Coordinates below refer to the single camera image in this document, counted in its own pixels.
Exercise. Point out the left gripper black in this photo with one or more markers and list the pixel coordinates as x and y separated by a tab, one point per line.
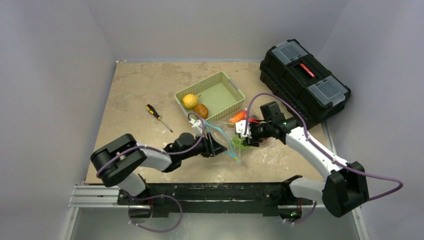
211	147

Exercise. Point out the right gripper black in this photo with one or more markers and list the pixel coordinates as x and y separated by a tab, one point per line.
253	135

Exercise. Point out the clear zip top bag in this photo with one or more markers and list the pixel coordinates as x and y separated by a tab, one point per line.
224	131

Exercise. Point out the brown fake kiwi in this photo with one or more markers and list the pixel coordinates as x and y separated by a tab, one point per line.
201	110

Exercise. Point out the yellow fake lemon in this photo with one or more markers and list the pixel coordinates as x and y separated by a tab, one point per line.
189	101

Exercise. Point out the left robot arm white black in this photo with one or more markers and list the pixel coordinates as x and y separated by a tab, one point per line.
117	161

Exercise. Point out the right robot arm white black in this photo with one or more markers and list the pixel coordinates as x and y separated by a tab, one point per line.
344	187

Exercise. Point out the red fake apple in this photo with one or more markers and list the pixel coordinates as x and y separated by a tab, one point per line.
253	120

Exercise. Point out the green fake lime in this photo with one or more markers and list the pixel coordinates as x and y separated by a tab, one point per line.
238	143

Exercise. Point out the green plastic basket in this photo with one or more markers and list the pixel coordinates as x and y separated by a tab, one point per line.
219	93

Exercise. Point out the black toolbox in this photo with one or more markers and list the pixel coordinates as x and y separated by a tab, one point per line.
293	74

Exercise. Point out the yellow black screwdriver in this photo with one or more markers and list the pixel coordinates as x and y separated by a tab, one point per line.
153	112

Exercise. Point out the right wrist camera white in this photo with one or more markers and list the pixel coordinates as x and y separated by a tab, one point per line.
242	128

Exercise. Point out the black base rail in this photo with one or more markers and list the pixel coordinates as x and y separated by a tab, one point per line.
270	199

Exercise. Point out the aluminium frame rail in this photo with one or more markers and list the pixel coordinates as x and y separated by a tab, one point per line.
87	196

